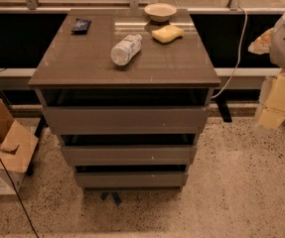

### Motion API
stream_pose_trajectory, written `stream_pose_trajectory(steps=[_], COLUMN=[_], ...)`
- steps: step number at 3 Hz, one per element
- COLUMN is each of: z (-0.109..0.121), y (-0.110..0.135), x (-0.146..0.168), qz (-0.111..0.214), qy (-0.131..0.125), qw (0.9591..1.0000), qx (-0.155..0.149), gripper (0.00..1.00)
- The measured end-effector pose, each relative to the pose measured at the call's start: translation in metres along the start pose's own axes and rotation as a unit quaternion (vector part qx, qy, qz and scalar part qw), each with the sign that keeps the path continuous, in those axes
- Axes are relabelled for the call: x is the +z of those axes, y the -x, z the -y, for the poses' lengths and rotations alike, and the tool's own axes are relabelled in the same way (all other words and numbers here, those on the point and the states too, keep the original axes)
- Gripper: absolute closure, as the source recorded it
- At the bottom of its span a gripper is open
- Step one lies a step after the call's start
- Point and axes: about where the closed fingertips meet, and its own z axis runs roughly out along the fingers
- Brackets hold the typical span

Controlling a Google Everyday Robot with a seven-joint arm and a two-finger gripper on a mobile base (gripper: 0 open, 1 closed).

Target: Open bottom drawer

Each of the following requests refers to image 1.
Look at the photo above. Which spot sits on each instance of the white bowl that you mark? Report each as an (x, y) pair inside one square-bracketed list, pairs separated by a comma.
[(160, 12)]

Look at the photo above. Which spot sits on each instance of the grey drawer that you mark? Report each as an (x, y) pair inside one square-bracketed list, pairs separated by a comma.
[(116, 121), (129, 180), (130, 155)]

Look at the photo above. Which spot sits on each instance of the grey middle drawer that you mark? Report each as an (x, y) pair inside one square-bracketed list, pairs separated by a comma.
[(130, 155)]

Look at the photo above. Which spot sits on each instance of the grey drawer cabinet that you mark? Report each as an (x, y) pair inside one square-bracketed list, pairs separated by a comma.
[(77, 71)]

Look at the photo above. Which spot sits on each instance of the yellow sponge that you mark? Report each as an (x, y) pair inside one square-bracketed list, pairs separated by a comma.
[(167, 34)]

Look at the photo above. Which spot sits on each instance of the open cardboard box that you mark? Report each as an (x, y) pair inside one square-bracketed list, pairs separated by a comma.
[(17, 146)]

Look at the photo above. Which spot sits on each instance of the grey top drawer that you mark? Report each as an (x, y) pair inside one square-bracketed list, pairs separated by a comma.
[(116, 121)]

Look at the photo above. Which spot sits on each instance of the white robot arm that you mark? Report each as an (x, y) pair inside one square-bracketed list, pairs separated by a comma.
[(276, 52)]

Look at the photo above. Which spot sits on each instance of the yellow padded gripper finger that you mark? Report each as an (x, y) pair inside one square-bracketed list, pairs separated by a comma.
[(273, 104)]

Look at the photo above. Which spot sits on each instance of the clear plastic water bottle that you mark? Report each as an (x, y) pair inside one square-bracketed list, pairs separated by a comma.
[(124, 51)]

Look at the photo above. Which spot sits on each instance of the grey bottom drawer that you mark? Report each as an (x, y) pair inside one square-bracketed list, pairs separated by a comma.
[(129, 180)]

